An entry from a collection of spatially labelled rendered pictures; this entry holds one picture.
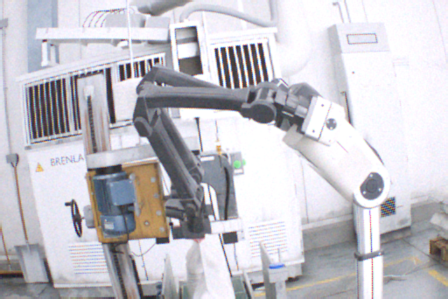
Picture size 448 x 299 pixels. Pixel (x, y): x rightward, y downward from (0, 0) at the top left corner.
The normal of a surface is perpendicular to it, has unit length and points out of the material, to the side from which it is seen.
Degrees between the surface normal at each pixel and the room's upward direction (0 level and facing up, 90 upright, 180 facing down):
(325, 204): 90
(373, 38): 90
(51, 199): 90
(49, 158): 90
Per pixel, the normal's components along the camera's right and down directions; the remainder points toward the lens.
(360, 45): 0.04, 0.05
